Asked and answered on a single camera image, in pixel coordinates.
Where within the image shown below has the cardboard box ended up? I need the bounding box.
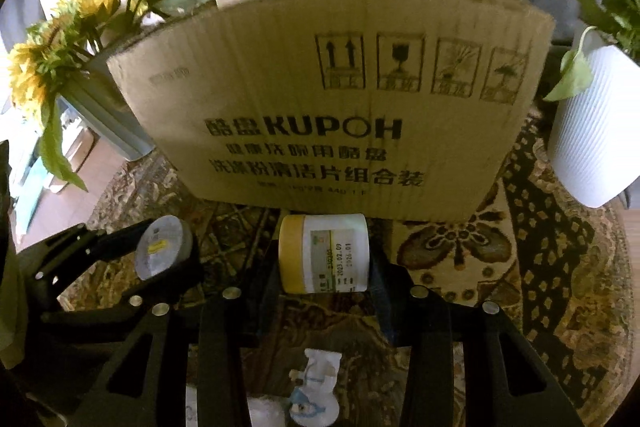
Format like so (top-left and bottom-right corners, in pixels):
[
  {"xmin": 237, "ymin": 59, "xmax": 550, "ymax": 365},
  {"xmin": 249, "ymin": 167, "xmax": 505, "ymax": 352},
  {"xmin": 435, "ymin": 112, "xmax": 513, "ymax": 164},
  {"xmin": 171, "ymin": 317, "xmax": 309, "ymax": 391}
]
[{"xmin": 106, "ymin": 0, "xmax": 557, "ymax": 224}]

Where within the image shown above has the yellow lid white jar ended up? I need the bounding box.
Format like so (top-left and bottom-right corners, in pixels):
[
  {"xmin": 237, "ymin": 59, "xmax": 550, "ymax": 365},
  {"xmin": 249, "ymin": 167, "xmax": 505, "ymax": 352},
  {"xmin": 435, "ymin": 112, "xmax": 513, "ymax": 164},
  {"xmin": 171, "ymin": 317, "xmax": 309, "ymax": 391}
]
[{"xmin": 278, "ymin": 212, "xmax": 374, "ymax": 296}]

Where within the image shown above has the sunflower bouquet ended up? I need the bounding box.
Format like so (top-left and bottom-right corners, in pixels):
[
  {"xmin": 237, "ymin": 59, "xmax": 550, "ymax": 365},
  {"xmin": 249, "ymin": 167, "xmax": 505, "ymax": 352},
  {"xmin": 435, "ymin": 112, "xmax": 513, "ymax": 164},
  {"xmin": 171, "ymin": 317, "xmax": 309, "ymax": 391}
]
[{"xmin": 6, "ymin": 0, "xmax": 227, "ymax": 194}]

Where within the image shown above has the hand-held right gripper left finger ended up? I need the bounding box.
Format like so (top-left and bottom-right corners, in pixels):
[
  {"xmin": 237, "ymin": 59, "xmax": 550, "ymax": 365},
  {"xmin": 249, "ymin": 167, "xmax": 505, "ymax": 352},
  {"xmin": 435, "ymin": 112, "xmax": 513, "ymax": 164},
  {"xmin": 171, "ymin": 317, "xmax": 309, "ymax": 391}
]
[{"xmin": 67, "ymin": 257, "xmax": 286, "ymax": 427}]

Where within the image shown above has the patterned fringed rug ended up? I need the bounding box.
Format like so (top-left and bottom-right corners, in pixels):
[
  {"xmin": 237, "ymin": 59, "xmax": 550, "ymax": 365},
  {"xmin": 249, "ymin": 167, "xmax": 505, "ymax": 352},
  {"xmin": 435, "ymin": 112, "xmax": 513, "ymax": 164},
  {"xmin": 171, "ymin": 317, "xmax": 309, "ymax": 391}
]
[{"xmin": 59, "ymin": 107, "xmax": 637, "ymax": 427}]

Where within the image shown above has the white ribbed plant pot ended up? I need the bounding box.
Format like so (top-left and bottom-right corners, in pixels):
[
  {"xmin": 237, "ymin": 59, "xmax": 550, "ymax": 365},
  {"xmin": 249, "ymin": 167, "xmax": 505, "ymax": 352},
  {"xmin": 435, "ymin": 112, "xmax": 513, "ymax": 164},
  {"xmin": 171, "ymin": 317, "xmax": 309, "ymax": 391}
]
[{"xmin": 547, "ymin": 27, "xmax": 640, "ymax": 209}]

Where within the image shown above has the round grey tin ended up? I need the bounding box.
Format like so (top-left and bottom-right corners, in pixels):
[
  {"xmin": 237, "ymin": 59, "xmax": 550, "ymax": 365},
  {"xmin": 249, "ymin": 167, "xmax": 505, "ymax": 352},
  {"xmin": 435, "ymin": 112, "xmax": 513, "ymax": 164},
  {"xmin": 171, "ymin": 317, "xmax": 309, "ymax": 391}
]
[{"xmin": 133, "ymin": 215, "xmax": 194, "ymax": 282}]

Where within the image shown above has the green ribbed vase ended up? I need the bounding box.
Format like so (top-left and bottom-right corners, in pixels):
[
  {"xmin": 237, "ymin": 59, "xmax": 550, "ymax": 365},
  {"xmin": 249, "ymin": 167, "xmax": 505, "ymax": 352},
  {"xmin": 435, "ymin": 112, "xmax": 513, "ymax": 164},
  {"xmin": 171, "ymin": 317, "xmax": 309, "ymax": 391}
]
[{"xmin": 56, "ymin": 54, "xmax": 157, "ymax": 164}]

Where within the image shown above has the small white figure toy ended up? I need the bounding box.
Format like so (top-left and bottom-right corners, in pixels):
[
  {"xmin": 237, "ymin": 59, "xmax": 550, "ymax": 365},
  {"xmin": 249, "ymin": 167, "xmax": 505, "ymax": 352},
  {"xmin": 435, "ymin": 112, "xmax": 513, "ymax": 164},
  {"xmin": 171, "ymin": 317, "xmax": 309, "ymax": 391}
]
[{"xmin": 289, "ymin": 347, "xmax": 344, "ymax": 426}]

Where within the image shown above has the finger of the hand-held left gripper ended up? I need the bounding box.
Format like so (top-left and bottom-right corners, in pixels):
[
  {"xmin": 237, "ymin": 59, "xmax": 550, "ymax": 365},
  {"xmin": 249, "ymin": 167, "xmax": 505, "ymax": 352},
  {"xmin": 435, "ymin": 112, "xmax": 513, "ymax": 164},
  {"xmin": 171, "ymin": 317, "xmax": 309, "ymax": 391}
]
[
  {"xmin": 39, "ymin": 252, "xmax": 205, "ymax": 327},
  {"xmin": 15, "ymin": 224, "xmax": 151, "ymax": 303}
]

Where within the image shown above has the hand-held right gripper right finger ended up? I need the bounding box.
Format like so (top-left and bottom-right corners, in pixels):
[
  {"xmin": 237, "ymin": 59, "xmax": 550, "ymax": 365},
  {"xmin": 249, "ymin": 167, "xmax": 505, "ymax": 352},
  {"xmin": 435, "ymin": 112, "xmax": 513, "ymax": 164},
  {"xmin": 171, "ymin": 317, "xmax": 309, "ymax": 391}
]
[{"xmin": 367, "ymin": 249, "xmax": 585, "ymax": 427}]

